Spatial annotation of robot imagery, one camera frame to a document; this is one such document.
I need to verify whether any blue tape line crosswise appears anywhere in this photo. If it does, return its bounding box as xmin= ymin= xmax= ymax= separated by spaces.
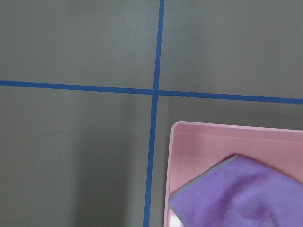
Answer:
xmin=0 ymin=80 xmax=303 ymax=105

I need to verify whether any pink plastic tray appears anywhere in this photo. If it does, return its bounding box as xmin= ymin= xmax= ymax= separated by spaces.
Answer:
xmin=163 ymin=122 xmax=303 ymax=227

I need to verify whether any blue tape line lengthwise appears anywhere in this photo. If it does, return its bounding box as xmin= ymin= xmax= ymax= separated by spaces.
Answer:
xmin=143 ymin=0 xmax=165 ymax=227

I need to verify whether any purple microfibre cloth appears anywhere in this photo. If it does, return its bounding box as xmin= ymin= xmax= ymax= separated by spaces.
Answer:
xmin=169 ymin=156 xmax=303 ymax=227

